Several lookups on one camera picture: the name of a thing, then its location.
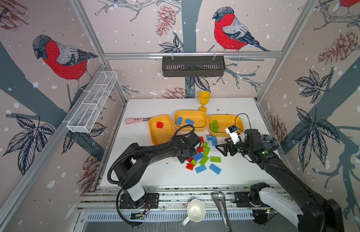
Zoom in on blue lego brick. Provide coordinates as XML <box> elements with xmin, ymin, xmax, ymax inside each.
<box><xmin>185</xmin><ymin>119</ymin><xmax>195</xmax><ymax>125</ymax></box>
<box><xmin>193</xmin><ymin>153</ymin><xmax>204</xmax><ymax>161</ymax></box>
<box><xmin>209</xmin><ymin>164</ymin><xmax>222</xmax><ymax>175</ymax></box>
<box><xmin>195</xmin><ymin>165</ymin><xmax>207</xmax><ymax>174</ymax></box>

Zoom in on blue lego brick upturned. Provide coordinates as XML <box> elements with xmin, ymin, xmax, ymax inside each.
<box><xmin>176</xmin><ymin>117</ymin><xmax>183</xmax><ymax>126</ymax></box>

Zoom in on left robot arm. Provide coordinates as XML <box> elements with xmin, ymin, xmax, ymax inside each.
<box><xmin>107</xmin><ymin>124</ymin><xmax>201</xmax><ymax>208</ymax></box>

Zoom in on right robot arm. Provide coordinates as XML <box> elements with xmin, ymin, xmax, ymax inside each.
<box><xmin>216</xmin><ymin>124</ymin><xmax>345</xmax><ymax>232</ymax></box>

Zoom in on red lego brick front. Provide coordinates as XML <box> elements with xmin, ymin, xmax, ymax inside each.
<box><xmin>186</xmin><ymin>163</ymin><xmax>194</xmax><ymax>171</ymax></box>

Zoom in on green long lego brick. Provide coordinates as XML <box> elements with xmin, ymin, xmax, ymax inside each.
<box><xmin>199</xmin><ymin>156</ymin><xmax>209</xmax><ymax>166</ymax></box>

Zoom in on right yellow bin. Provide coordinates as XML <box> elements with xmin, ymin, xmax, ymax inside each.
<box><xmin>208</xmin><ymin>114</ymin><xmax>244</xmax><ymax>137</ymax></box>

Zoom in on yellow bin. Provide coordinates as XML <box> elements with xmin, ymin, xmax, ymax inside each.
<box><xmin>148</xmin><ymin>115</ymin><xmax>175</xmax><ymax>145</ymax></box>
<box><xmin>174</xmin><ymin>110</ymin><xmax>208</xmax><ymax>132</ymax></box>
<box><xmin>208</xmin><ymin>114</ymin><xmax>244</xmax><ymax>137</ymax></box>

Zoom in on middle yellow bin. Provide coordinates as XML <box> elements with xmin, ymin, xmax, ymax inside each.
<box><xmin>174</xmin><ymin>110</ymin><xmax>208</xmax><ymax>132</ymax></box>

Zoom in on left yellow bin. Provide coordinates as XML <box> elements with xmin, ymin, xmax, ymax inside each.
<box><xmin>148</xmin><ymin>115</ymin><xmax>175</xmax><ymax>145</ymax></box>

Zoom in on yellow plastic goblet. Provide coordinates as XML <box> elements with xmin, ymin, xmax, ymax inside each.
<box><xmin>198</xmin><ymin>91</ymin><xmax>211</xmax><ymax>112</ymax></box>

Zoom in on metal tongs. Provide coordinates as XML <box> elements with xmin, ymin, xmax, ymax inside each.
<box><xmin>211</xmin><ymin>191</ymin><xmax>232</xmax><ymax>232</ymax></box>

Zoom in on white measuring cup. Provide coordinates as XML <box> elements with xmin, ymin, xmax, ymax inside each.
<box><xmin>182</xmin><ymin>199</ymin><xmax>206</xmax><ymax>226</ymax></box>

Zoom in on black hanging basket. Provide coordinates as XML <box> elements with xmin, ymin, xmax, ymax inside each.
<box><xmin>162</xmin><ymin>56</ymin><xmax>225</xmax><ymax>77</ymax></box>

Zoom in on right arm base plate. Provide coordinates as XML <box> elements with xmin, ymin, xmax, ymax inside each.
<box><xmin>234</xmin><ymin>191</ymin><xmax>255</xmax><ymax>208</ymax></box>

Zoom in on pink handled utensil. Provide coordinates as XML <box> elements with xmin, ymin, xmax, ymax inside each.
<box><xmin>125</xmin><ymin>117</ymin><xmax>151</xmax><ymax>125</ymax></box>

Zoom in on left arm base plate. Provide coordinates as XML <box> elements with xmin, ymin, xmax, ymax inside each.
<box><xmin>119</xmin><ymin>193</ymin><xmax>159</xmax><ymax>209</ymax></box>

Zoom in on white wire mesh basket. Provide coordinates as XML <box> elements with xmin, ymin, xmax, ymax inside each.
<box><xmin>67</xmin><ymin>71</ymin><xmax>118</xmax><ymax>133</ymax></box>

